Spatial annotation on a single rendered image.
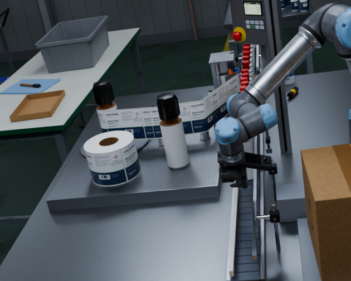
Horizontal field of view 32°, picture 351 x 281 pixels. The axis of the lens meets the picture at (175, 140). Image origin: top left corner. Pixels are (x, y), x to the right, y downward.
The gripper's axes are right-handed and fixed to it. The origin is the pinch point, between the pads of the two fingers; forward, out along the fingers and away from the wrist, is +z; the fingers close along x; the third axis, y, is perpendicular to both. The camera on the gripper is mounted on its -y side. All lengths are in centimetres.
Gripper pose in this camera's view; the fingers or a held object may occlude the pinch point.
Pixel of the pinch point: (247, 184)
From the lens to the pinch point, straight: 209.3
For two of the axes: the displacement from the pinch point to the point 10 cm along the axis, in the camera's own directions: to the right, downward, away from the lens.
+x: -0.2, 8.2, -5.7
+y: -9.8, 1.0, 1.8
